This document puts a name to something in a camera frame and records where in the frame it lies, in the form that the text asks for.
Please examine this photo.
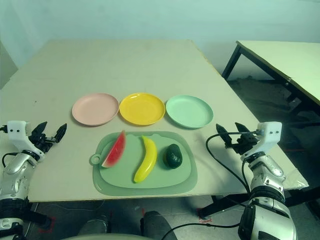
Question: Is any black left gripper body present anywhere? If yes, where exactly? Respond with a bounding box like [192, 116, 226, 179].
[28, 133, 57, 155]

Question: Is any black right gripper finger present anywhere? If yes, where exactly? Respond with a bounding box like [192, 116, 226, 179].
[234, 121, 251, 136]
[215, 123, 232, 149]

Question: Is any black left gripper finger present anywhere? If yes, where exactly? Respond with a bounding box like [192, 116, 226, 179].
[55, 122, 68, 144]
[31, 121, 48, 139]

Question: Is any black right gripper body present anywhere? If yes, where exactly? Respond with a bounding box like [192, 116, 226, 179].
[226, 133, 261, 155]

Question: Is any dark green avocado toy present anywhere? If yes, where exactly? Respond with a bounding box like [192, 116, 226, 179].
[163, 143, 183, 169]

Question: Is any red watermelon slice toy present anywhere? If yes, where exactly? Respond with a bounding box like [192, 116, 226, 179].
[101, 129, 127, 169]

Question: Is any yellow banana toy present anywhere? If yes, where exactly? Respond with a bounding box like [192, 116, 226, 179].
[133, 135, 158, 183]

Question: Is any pink plastic plate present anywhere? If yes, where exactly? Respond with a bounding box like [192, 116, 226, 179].
[71, 93, 120, 127]

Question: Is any mint green plastic plate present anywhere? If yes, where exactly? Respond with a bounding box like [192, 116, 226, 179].
[165, 94, 215, 130]

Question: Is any clear plastic film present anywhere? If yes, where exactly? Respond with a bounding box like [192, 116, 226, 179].
[282, 167, 310, 191]

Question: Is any green cutting board mat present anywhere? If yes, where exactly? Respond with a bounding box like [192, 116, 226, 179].
[89, 130, 199, 196]

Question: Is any yellow plastic plate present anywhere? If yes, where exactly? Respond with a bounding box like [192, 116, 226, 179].
[119, 92, 166, 126]

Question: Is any red floor tape mark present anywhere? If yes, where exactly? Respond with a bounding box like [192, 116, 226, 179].
[196, 207, 213, 224]

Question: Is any grey robot left leg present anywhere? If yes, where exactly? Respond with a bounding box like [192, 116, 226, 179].
[77, 218, 110, 237]

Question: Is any grey robot leg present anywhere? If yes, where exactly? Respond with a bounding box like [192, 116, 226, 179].
[139, 210, 178, 240]
[77, 218, 110, 237]

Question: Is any grey robot right leg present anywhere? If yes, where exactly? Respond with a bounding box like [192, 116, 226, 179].
[139, 210, 178, 240]

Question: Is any grey robot torso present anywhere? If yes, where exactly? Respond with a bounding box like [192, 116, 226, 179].
[62, 233, 171, 240]

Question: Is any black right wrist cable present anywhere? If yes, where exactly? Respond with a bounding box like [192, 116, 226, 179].
[161, 129, 261, 240]

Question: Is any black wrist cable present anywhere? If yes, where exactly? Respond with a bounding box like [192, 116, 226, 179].
[161, 129, 261, 240]
[0, 124, 20, 168]

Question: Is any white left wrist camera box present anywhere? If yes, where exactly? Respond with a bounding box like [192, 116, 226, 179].
[6, 120, 46, 163]

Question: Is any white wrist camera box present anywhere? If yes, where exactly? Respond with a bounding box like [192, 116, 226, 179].
[241, 121, 283, 160]
[6, 120, 46, 163]

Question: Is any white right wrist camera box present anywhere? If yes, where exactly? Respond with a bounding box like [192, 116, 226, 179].
[241, 121, 283, 160]

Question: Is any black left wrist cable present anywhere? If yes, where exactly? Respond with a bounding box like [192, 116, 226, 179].
[0, 124, 20, 168]

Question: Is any beige side table black frame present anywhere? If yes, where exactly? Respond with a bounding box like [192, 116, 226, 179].
[221, 40, 320, 126]

